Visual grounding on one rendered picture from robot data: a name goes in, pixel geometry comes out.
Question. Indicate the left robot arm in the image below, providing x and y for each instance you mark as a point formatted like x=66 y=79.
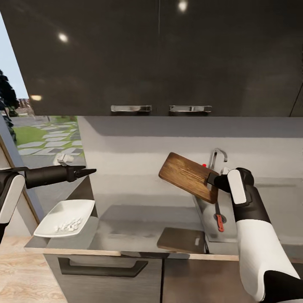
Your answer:
x=12 y=183

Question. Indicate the cutting board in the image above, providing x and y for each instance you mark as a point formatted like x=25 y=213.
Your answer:
x=189 y=176

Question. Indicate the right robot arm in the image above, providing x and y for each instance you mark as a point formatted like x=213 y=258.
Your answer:
x=266 y=273

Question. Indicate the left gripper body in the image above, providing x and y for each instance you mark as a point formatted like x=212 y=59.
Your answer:
x=57 y=174

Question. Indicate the fixed window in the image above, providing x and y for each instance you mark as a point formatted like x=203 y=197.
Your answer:
x=33 y=141

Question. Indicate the bowl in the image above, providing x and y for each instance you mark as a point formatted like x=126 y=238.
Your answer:
x=63 y=212

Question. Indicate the parer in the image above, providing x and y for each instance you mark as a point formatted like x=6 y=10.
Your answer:
x=218 y=216

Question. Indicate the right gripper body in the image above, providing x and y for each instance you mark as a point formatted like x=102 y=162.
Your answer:
x=215 y=180

